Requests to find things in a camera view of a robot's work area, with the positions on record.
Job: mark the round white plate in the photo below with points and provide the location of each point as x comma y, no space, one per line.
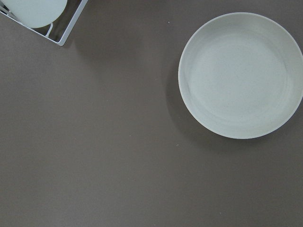
240,75

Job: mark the white wire rack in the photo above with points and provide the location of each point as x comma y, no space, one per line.
59,30

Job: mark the pale round cup bottom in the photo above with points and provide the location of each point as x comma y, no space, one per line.
35,13

